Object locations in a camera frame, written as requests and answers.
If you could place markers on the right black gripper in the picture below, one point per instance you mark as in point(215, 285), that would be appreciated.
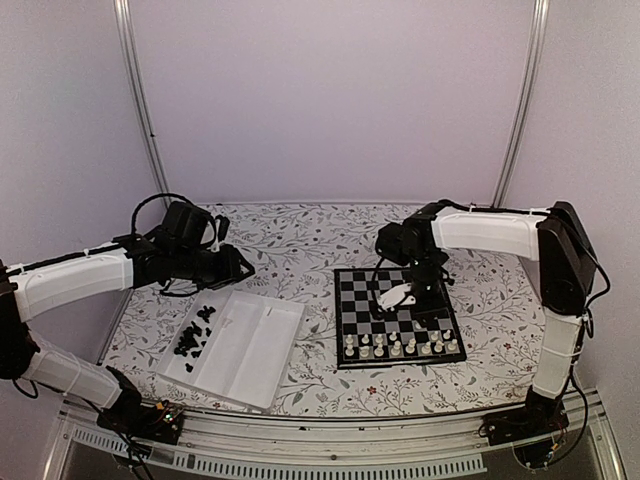
point(436, 308)

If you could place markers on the left aluminium frame post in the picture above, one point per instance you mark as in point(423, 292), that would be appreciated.
point(125, 29)

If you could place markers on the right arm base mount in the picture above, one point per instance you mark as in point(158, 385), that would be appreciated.
point(544, 431)

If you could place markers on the floral patterned table mat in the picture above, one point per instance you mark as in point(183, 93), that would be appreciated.
point(295, 250)

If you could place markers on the white chess king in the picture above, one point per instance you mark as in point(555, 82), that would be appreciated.
point(396, 349)

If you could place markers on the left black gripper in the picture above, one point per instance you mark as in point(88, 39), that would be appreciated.
point(230, 273)

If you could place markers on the aluminium frame post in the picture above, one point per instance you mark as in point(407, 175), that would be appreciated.
point(125, 29)
point(517, 131)

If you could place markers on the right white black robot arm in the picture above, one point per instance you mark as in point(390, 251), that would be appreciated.
point(553, 237)

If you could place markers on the right aluminium frame post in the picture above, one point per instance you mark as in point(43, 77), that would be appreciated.
point(517, 131)

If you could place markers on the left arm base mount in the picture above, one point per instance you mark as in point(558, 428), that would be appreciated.
point(161, 422)

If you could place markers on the black silver chess board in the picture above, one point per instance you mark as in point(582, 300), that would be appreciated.
point(355, 291)

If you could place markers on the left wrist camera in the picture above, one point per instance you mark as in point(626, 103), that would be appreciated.
point(220, 225)

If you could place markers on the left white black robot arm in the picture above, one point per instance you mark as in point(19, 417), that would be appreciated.
point(30, 290)

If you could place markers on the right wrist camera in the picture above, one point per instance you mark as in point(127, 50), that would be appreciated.
point(396, 297)

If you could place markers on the white plastic compartment tray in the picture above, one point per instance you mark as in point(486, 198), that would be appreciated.
point(246, 355)

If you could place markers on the pile of black chess pieces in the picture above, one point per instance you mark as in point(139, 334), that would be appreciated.
point(193, 338)

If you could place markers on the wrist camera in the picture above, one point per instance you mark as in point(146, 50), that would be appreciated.
point(220, 225)
point(396, 297)

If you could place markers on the front aluminium rail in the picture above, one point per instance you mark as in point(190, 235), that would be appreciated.
point(231, 445)

